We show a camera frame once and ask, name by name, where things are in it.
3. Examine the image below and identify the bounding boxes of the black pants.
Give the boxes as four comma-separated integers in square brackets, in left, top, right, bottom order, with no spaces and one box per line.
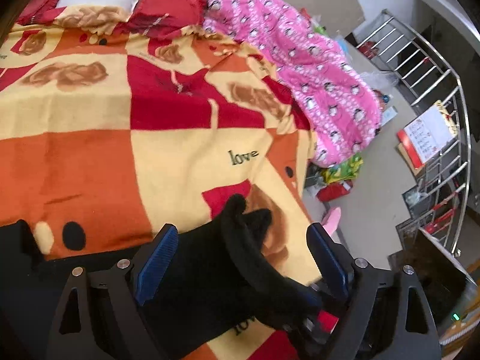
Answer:
[0,193,324,360]

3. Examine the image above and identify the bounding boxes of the pink slipper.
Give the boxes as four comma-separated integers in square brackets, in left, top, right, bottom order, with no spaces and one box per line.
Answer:
[321,207,342,236]

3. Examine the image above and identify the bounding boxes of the red bag on floor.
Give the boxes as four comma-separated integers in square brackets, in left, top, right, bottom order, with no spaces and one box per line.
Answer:
[316,180,353,203]

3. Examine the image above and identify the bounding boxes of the green yellow cloth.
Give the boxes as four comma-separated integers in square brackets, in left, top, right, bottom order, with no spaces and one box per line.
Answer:
[320,153,364,185]

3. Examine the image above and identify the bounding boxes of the orange yellow red blanket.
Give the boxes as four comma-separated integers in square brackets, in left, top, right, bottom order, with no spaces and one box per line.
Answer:
[1,8,319,359]

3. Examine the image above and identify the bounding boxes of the pink penguin quilt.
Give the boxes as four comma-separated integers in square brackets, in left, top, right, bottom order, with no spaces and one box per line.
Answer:
[203,0,382,167]

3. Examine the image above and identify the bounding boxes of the steel stair railing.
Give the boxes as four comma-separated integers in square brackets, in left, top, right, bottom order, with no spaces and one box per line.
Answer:
[356,9,471,257]

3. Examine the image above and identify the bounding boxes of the large red ruffled cushion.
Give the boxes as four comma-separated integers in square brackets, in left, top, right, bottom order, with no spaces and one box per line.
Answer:
[16,0,62,26]

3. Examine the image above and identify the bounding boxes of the small red ruffled cushion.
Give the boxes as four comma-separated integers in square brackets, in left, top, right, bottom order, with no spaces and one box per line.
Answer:
[125,0,207,40]

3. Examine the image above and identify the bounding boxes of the red white wall calendar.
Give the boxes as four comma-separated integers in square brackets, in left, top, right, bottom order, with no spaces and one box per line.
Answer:
[397,100,458,173]

